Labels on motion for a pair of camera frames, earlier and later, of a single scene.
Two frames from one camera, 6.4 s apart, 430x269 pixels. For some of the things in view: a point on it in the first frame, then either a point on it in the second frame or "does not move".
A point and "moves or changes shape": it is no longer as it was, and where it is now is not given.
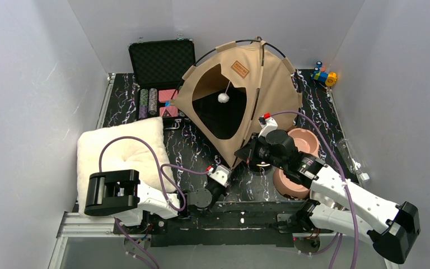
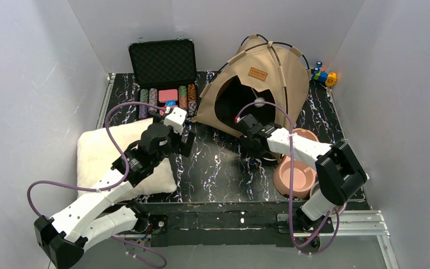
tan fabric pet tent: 230,92 moves or changes shape
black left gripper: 217,186 → 185,140
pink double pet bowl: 307,142 does not move
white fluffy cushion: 139,145 does not move
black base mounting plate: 250,224 does not move
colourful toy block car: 320,74 does not move
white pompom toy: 224,97 → 260,99
